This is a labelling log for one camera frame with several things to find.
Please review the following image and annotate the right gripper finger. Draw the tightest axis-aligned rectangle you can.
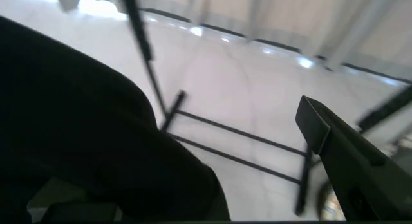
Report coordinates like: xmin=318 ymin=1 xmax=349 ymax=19
xmin=295 ymin=95 xmax=412 ymax=222

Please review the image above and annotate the black garment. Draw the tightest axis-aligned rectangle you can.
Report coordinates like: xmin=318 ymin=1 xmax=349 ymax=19
xmin=0 ymin=15 xmax=231 ymax=223

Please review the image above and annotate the black clothes rack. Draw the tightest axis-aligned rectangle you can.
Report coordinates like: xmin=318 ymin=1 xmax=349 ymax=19
xmin=118 ymin=0 xmax=412 ymax=217

